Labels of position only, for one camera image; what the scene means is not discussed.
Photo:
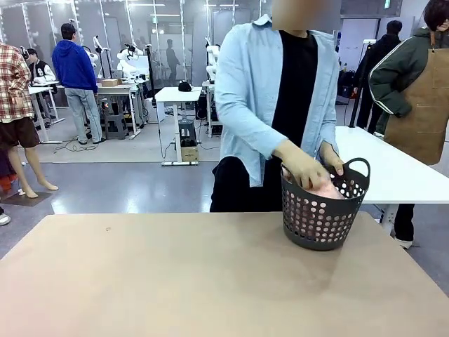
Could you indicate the person's right hand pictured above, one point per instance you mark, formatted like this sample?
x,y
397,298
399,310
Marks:
x,y
303,168

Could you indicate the person's left hand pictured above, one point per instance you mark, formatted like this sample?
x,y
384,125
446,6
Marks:
x,y
331,158

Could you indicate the pink herringbone towel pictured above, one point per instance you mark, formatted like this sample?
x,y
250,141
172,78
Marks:
x,y
329,193

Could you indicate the dark grey perforated basket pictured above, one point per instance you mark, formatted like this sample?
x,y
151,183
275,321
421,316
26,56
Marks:
x,y
315,244

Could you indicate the person's left forearm blue sleeve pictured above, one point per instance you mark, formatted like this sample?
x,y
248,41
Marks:
x,y
328,126

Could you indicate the person's right forearm blue sleeve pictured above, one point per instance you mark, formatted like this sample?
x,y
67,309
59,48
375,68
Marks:
x,y
245,130

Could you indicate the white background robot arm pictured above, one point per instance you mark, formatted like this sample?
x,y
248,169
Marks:
x,y
128,59
93,52
212,59

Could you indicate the white table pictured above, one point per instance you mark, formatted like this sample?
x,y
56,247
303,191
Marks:
x,y
386,168

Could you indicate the black stand pole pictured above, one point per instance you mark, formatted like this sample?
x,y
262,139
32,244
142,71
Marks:
x,y
358,91

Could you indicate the person in light blue shirt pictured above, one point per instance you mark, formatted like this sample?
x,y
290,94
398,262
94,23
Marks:
x,y
252,87

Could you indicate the person in black coat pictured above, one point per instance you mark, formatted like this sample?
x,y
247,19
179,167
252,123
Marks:
x,y
377,63

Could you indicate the person in brown apron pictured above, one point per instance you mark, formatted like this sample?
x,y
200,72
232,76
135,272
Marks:
x,y
421,87

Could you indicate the small cardboard box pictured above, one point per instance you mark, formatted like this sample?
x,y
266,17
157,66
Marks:
x,y
189,153

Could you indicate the grey plastic stool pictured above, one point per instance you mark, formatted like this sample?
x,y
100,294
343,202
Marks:
x,y
187,128

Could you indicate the black bag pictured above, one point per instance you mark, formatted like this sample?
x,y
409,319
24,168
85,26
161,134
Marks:
x,y
184,86

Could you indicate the white standing desk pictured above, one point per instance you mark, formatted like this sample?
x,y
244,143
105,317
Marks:
x,y
179,94

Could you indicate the distant person in black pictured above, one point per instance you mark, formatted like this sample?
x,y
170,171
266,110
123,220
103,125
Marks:
x,y
172,59

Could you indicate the black tripod stand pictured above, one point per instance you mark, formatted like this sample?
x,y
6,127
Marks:
x,y
151,77

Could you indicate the grey step stool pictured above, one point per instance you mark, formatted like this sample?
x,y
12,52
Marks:
x,y
115,126

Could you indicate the flat cardboard box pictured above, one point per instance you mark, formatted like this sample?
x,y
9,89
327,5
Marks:
x,y
110,83

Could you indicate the person in blue hoodie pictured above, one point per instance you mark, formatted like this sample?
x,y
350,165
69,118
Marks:
x,y
73,66

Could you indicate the seated person in varsity jacket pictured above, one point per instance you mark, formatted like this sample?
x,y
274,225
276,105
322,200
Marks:
x,y
40,68

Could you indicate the mannequin in plaid shirt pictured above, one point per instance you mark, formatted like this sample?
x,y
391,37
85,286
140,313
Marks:
x,y
14,87

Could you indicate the white shoe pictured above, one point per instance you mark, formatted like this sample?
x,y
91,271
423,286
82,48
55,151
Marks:
x,y
4,219

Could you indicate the white desk with grey frame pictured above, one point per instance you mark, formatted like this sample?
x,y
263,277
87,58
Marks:
x,y
119,89

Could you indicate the dark mannequin base plate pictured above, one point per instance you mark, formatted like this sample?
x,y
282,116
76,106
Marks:
x,y
26,199

